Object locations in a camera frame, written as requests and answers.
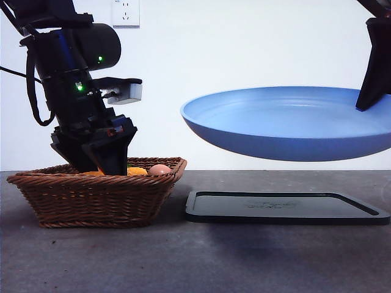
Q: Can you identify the yellow corn cob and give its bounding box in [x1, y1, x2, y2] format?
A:
[81, 166, 149, 177]

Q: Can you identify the blue round plate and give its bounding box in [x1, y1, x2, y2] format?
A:
[180, 86, 391, 162]

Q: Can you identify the brown wicker basket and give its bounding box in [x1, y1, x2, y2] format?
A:
[6, 157, 188, 229]

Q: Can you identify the brown egg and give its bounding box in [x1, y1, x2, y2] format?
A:
[148, 164, 173, 176]

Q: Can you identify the black rectangular tray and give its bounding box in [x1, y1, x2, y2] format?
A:
[185, 190, 391, 226]

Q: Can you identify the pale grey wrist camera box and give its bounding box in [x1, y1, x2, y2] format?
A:
[105, 78, 144, 107]

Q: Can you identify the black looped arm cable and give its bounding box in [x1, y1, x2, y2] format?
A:
[26, 50, 55, 128]

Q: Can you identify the black thin cable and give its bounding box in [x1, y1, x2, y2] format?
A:
[0, 65, 42, 84]

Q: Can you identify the white wall socket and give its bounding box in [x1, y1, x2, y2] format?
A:
[111, 0, 141, 29]

